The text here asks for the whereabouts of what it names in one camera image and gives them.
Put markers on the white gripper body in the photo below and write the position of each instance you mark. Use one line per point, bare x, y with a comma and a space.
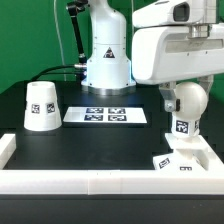
166, 54

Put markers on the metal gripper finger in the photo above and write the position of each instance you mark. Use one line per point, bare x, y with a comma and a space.
171, 102
206, 83

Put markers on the white lamp bulb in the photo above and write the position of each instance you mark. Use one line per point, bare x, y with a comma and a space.
193, 102

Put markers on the white lamp base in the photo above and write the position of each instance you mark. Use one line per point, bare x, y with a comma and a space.
192, 154

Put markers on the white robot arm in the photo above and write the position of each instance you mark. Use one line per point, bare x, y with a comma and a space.
109, 70

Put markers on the white lamp shade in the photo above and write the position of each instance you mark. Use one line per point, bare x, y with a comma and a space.
42, 112

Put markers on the white marker tag sheet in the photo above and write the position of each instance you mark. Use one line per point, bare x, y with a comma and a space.
110, 115

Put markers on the white U-shaped fence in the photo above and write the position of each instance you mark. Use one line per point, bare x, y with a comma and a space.
209, 180

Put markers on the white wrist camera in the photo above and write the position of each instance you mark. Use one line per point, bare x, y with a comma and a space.
169, 12

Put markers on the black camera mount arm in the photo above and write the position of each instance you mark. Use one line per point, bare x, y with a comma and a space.
74, 8

